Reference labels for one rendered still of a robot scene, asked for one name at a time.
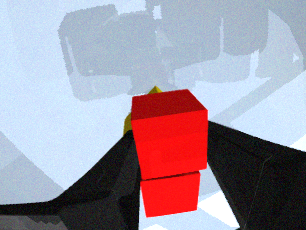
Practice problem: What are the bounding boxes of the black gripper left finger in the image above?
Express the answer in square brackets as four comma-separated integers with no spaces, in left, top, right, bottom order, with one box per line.
[0,130,141,230]

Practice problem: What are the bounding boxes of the yellow cube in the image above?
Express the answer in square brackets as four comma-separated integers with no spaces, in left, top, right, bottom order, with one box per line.
[122,86,162,135]

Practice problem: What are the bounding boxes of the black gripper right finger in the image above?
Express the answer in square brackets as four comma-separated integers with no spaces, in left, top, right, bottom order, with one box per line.
[206,120,306,230]

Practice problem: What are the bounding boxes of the red cube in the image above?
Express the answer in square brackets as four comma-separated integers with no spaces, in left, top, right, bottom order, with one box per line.
[140,170,201,217]
[130,88,208,180]

